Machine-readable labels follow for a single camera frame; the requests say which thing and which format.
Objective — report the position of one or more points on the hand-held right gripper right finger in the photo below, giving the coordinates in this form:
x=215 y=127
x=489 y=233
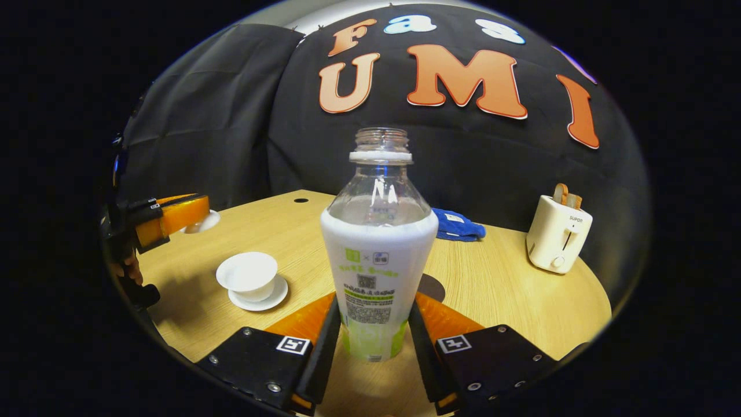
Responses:
x=425 y=359

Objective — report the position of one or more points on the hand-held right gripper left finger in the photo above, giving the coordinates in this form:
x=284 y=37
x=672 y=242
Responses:
x=323 y=359

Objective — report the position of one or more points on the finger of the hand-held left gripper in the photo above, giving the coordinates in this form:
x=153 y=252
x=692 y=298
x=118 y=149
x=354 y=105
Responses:
x=182 y=215

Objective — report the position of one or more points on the dark round coaster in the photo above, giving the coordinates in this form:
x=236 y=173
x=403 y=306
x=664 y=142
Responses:
x=433 y=288

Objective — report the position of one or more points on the white teacup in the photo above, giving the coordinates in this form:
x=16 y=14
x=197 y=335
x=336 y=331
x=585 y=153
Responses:
x=248 y=272

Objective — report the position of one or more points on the clear water bottle white label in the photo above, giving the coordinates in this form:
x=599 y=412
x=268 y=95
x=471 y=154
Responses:
x=376 y=255

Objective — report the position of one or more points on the white saucer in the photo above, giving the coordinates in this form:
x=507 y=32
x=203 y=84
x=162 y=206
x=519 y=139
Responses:
x=273 y=300

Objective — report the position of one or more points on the blue cloth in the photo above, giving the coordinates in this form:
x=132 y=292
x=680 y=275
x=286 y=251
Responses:
x=457 y=226

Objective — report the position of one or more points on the white toaster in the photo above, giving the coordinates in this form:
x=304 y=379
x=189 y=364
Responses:
x=556 y=237

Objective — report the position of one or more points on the black backdrop cloth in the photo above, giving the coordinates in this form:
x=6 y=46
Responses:
x=492 y=162

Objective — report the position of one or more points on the brown bread slice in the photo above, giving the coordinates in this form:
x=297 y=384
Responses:
x=564 y=197

